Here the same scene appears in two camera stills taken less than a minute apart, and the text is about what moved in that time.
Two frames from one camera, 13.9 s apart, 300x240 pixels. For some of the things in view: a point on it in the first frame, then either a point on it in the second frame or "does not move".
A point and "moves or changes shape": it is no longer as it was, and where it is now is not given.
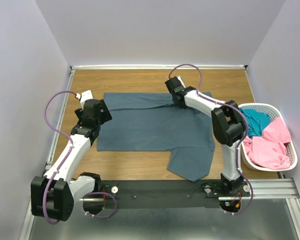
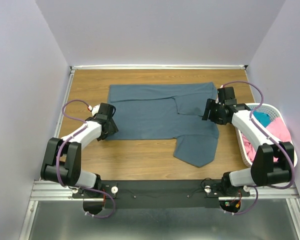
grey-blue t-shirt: [151, 122] moves or changes shape
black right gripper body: [178, 105] -> [215, 114]
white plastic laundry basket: [269, 144] does not move
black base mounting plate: [163, 194] does not move
